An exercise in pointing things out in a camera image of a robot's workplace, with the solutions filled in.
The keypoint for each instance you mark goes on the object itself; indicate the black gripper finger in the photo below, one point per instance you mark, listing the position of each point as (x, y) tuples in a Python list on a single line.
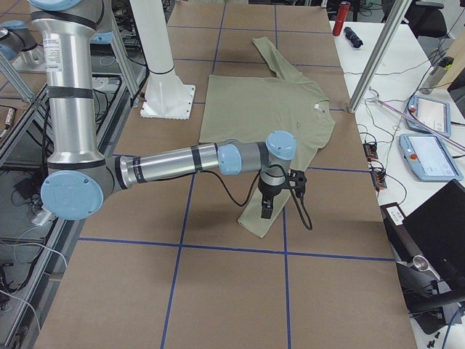
[(266, 208)]

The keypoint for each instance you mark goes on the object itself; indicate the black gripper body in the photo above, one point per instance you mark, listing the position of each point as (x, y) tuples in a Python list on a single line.
[(267, 191)]

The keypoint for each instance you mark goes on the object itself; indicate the olive green long-sleeve shirt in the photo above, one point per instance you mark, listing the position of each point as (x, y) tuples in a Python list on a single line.
[(248, 109)]

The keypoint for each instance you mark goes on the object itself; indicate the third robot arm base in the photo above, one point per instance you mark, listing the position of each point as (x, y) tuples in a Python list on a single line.
[(20, 48)]

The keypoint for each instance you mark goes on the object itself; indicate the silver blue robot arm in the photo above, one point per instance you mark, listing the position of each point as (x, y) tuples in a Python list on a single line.
[(83, 169)]

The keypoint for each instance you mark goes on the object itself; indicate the orange black electronics board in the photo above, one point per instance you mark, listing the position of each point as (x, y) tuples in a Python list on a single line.
[(376, 168)]

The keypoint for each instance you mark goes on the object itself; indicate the lower blue teach pendant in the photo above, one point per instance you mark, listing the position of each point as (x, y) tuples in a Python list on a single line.
[(428, 158)]

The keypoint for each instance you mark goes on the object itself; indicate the blue teach pendant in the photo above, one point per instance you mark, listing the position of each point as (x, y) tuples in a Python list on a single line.
[(428, 158), (433, 113)]

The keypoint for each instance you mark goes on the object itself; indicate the black laptop computer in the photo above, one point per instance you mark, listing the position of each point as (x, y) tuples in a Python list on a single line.
[(437, 228)]

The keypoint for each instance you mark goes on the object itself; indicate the dark blue folded umbrella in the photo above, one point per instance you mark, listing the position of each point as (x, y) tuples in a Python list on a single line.
[(353, 38)]

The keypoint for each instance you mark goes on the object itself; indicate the upper blue teach pendant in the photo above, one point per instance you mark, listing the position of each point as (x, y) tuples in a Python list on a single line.
[(433, 113)]

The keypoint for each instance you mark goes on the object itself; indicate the red cylindrical bottle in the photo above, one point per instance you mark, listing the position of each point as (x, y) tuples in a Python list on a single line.
[(341, 17)]

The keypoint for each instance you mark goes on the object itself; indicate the grey water bottle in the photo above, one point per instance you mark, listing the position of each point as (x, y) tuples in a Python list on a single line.
[(437, 73)]

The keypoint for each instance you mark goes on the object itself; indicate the black office chair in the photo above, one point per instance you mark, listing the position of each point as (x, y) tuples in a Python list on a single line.
[(425, 18)]

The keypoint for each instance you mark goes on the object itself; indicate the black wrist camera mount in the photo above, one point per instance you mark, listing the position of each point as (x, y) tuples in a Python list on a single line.
[(298, 182)]

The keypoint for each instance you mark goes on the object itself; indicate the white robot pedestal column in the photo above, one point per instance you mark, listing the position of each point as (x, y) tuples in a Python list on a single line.
[(166, 96)]

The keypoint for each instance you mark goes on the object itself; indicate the aluminium frame post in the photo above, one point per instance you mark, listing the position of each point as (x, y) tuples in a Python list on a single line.
[(395, 17)]

